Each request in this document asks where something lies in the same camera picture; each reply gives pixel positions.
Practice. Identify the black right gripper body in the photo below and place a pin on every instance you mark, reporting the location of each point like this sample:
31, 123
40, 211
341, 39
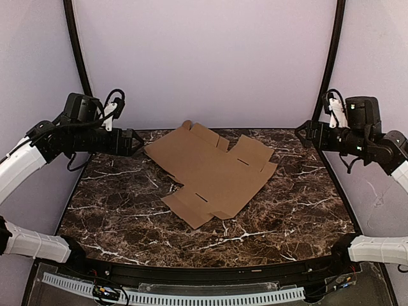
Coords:
313, 134

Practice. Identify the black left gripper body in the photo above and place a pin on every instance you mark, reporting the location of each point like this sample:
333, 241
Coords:
127, 141

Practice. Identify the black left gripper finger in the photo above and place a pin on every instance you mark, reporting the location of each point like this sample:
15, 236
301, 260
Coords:
135, 149
137, 137

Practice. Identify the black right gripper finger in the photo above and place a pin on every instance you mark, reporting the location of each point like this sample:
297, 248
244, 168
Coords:
308, 125
303, 140

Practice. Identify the brown cardboard box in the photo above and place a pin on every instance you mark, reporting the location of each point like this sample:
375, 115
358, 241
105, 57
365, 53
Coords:
217, 180

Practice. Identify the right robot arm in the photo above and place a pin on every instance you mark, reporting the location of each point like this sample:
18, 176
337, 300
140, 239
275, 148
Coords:
355, 129

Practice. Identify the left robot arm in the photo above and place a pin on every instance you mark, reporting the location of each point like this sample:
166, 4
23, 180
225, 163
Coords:
85, 125

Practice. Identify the small electronics board left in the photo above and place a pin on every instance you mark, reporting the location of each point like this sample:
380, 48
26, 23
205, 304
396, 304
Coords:
105, 292

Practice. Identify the small electronics board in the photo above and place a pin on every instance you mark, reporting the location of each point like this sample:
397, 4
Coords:
348, 281
105, 292

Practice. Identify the small electronics board right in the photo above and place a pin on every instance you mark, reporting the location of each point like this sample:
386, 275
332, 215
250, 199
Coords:
348, 281

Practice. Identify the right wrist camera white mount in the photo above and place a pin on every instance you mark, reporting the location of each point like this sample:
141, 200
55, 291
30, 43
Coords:
337, 114

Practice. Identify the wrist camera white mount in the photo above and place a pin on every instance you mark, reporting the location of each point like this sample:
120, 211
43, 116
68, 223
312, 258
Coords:
337, 114
113, 111

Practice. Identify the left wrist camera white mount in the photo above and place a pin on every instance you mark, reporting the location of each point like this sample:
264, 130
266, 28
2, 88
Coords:
113, 111

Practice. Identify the right black frame post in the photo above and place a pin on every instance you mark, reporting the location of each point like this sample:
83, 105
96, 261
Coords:
332, 53

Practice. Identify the black frame post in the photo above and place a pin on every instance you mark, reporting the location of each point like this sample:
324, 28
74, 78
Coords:
332, 53
76, 47

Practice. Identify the black front rail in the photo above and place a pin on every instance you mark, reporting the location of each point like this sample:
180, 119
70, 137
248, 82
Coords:
306, 272

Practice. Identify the left black frame post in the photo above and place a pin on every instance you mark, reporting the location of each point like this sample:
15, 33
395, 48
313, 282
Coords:
76, 47

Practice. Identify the white slotted cable duct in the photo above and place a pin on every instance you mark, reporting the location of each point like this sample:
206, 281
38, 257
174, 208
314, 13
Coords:
161, 294

